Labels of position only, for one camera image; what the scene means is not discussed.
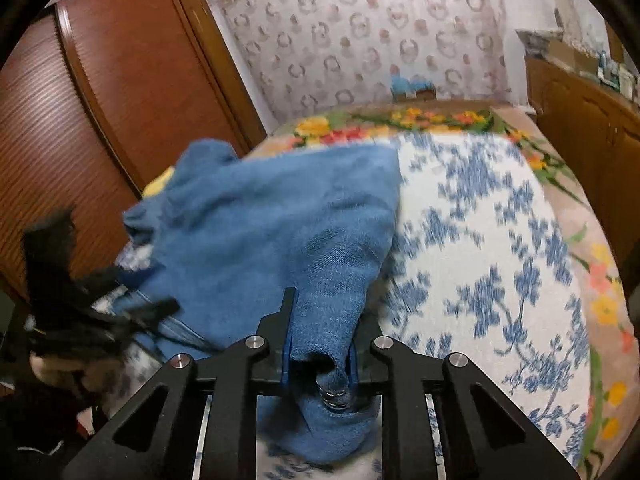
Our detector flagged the blue denim pants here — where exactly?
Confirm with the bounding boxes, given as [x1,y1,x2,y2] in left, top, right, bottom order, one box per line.
[113,139,400,465]

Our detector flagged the person's left hand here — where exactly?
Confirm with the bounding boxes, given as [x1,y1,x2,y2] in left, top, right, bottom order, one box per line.
[23,352,125,401]

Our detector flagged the yellow garment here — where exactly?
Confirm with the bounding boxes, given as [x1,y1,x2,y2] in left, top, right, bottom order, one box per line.
[142,166,175,198]

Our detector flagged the blue floral white cloth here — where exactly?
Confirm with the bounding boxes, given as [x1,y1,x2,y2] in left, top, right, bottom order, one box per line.
[94,130,592,480]

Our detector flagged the brown louvered wooden wardrobe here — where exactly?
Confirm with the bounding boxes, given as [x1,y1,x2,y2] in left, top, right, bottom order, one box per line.
[1,0,266,298]

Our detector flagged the floral brown bed blanket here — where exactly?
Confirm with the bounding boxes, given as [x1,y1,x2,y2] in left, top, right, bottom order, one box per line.
[255,102,639,479]

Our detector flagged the cardboard box with blue items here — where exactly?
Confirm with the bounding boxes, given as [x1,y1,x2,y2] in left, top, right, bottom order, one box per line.
[390,74,437,102]

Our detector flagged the pink circle patterned curtain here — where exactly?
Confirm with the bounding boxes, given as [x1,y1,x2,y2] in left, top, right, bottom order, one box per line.
[216,0,511,122]

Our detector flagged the long wooden sideboard cabinet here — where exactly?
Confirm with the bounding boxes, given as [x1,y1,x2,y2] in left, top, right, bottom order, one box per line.
[524,54,640,281]

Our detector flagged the patterned box on sideboard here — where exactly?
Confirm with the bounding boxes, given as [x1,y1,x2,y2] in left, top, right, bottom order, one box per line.
[515,28,563,58]

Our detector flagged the cardboard box on sideboard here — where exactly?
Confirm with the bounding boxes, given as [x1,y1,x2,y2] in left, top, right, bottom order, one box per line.
[546,39,598,78]

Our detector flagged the white bottle on sideboard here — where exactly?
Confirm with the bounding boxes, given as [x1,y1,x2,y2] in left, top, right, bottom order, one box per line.
[618,64,636,101]

